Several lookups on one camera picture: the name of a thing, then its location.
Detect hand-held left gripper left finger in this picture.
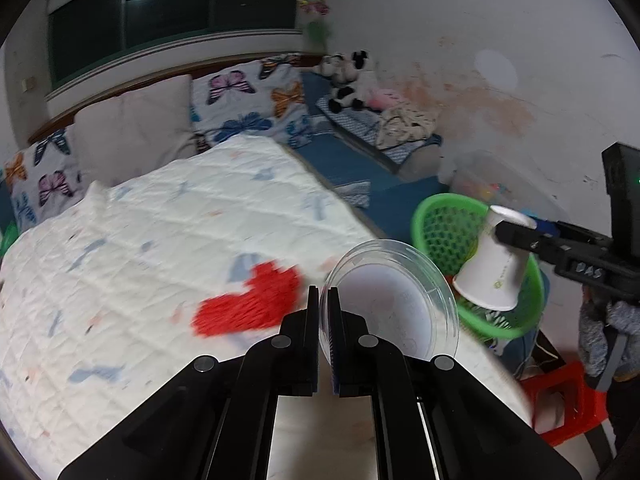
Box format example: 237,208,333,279
57,285,321,480

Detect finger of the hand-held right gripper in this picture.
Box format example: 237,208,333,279
530,217,609,249
494,220,569,274

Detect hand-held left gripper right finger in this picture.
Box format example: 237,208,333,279
327,285,583,480

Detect white paper cup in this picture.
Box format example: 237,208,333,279
452,205,538,311

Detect clear plastic bowl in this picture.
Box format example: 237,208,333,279
319,239,460,368

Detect green plastic basket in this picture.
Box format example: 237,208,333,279
411,193,545,338

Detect clear plastic storage box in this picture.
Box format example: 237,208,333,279
440,152,571,226

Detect red plastic stool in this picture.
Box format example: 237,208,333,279
520,362,611,446

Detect small blue patterned cloth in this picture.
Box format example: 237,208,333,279
330,182,372,208

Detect beige spotted cloth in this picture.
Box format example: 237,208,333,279
375,102,436,148

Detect blue bed sheet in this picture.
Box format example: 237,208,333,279
287,70,451,241

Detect white quilt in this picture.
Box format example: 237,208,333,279
0,135,533,480

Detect pink plush toy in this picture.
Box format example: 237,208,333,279
367,87,401,111

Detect blue patterned folded blanket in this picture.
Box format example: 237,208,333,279
315,95,443,166

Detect black and white cow plush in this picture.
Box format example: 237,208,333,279
327,51,376,113

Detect large butterfly print pillow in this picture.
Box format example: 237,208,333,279
191,52,313,148

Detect grey white plush toy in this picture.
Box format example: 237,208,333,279
314,54,346,78

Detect plain beige pillow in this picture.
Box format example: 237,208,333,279
74,74,198,186

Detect small butterfly print pillow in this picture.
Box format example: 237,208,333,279
4,127,83,233

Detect artificial flower decoration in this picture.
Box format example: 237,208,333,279
297,0,333,43

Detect dark window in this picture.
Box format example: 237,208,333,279
47,0,303,93

